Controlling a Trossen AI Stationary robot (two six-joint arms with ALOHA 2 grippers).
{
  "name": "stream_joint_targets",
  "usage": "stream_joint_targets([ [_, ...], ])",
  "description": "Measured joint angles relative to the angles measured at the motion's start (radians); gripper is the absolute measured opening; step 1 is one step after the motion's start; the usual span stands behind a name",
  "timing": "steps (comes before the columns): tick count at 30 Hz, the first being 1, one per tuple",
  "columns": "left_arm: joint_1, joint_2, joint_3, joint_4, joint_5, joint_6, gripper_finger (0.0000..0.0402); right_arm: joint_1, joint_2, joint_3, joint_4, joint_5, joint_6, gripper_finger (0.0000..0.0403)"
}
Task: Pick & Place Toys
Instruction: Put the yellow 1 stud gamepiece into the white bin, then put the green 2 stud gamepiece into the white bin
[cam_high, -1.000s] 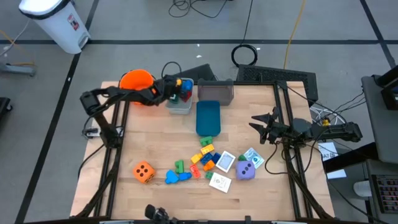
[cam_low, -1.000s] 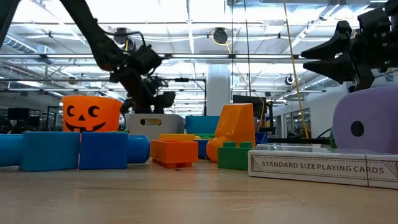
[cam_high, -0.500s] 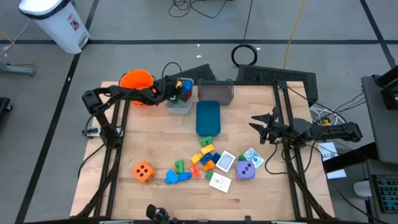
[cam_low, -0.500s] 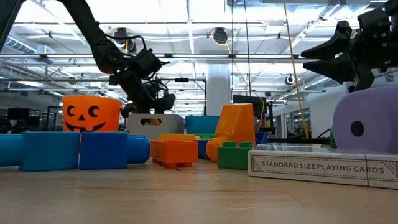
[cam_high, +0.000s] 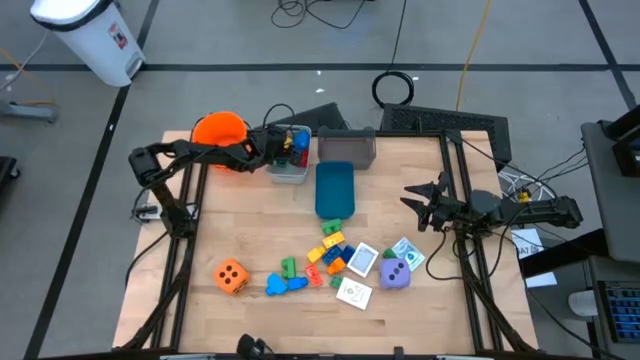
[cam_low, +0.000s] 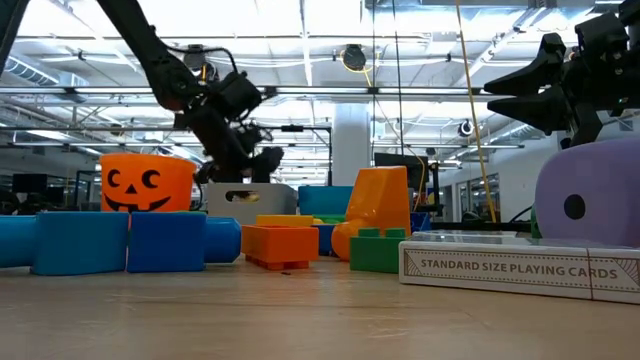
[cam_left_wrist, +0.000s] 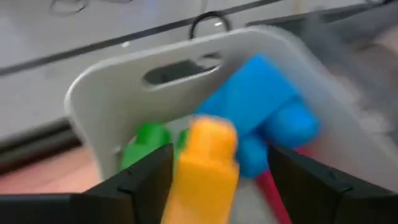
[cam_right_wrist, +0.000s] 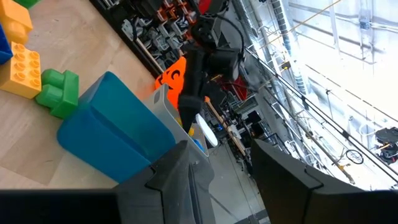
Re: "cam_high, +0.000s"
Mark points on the yellow orange toy brick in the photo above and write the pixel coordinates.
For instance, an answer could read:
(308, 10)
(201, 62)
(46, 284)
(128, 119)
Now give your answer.
(287, 143)

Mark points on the blue and white card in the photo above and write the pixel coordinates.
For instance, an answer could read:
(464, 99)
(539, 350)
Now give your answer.
(363, 260)

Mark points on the large blue hollow block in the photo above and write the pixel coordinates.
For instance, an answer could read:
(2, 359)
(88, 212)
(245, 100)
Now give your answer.
(301, 140)

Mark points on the white paper sheet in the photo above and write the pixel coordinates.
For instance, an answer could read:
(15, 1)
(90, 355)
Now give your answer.
(541, 280)

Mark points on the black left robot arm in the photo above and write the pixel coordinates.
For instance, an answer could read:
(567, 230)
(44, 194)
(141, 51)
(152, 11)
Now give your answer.
(200, 150)

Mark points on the black floor object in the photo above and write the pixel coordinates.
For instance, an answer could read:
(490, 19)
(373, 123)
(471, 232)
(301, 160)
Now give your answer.
(7, 172)

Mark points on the dark grey translucent bin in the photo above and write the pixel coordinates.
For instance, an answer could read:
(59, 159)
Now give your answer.
(347, 150)

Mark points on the black box on desk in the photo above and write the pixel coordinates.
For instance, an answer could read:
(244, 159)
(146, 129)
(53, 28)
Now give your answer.
(627, 145)

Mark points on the red orange toy brick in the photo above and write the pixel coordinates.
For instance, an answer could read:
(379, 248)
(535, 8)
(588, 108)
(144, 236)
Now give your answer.
(314, 275)

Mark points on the grey stand foot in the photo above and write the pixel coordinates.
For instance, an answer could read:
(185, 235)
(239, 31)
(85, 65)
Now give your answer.
(30, 111)

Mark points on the small green toy brick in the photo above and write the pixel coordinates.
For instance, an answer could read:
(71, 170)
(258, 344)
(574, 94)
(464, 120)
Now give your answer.
(336, 282)

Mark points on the red toy block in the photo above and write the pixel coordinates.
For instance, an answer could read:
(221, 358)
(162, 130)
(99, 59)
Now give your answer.
(304, 159)

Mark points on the yellow connector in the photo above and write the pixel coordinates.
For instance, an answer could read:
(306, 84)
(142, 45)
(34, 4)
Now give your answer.
(523, 197)

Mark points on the white card with print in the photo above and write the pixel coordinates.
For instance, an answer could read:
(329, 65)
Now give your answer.
(354, 293)

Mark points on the orange foam die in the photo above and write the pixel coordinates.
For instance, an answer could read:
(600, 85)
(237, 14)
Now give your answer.
(237, 280)

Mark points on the teal plastic tray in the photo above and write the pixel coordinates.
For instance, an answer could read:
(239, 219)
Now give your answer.
(335, 190)

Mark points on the black wedge panel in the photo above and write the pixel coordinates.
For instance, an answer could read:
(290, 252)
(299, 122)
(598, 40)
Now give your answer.
(320, 120)

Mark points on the small green toy block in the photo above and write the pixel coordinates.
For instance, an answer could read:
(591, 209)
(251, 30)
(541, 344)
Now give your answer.
(389, 254)

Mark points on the white printed paper label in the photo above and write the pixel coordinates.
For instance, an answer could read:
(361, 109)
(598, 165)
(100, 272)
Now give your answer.
(527, 242)

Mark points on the orange pumpkin face bucket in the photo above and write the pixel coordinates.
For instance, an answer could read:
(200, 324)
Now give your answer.
(220, 130)

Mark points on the purple foam die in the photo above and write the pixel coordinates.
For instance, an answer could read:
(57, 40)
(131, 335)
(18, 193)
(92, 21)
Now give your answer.
(395, 280)

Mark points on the black desk bar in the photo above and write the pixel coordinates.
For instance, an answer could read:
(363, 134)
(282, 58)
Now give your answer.
(560, 255)

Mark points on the orange toy block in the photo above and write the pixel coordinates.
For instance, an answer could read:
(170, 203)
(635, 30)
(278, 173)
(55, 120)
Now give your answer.
(336, 266)

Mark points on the blue toy block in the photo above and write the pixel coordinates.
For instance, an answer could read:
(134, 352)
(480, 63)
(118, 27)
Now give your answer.
(297, 283)

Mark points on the black frame clamp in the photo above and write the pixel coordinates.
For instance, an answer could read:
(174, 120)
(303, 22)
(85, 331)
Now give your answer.
(398, 351)

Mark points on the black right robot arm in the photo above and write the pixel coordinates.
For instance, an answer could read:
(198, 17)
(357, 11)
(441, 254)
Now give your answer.
(550, 210)

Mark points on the black perforated metal case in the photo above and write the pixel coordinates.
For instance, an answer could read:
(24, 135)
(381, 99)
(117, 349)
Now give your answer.
(445, 125)

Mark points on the white rounded object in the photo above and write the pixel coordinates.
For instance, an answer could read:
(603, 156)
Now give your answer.
(582, 302)

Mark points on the grey side desk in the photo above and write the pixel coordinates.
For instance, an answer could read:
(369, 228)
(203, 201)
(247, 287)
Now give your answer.
(615, 210)

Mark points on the white pedal trash can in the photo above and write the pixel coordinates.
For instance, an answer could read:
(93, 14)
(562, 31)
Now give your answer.
(75, 40)

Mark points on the light grey plastic bin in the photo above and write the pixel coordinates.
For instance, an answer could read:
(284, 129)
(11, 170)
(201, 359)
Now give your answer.
(290, 178)

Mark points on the backlit keyboard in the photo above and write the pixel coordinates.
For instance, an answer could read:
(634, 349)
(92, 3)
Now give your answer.
(622, 310)

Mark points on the teal and white card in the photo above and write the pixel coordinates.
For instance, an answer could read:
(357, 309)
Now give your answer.
(408, 253)

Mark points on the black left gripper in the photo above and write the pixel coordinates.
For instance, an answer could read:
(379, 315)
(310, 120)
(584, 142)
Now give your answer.
(270, 147)

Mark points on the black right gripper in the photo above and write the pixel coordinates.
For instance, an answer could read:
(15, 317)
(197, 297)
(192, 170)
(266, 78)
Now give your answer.
(452, 212)

